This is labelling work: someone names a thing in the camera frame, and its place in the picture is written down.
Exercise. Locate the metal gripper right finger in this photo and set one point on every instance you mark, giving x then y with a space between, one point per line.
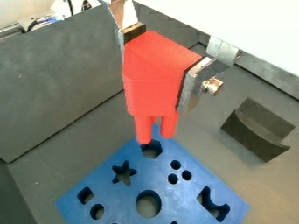
199 79

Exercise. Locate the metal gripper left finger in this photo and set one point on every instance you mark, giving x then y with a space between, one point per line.
129 28

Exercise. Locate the red three prong block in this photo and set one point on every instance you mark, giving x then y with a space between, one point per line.
155 63

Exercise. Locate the dark grey foam panel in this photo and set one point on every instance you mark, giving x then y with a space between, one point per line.
59 71

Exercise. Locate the blue shape sorter board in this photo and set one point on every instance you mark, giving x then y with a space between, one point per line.
151 184

